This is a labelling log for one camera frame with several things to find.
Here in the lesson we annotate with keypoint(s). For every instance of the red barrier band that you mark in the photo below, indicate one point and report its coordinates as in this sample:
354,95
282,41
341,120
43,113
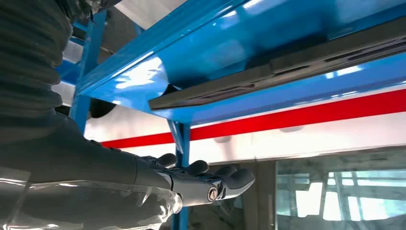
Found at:
285,117

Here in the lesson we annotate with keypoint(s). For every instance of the blue metal shelf rack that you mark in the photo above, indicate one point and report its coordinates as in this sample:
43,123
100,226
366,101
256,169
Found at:
203,47

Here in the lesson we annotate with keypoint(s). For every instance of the white car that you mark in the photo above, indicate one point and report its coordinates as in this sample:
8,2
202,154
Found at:
317,143

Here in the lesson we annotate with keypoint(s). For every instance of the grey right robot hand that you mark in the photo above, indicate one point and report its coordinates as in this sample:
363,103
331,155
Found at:
63,165

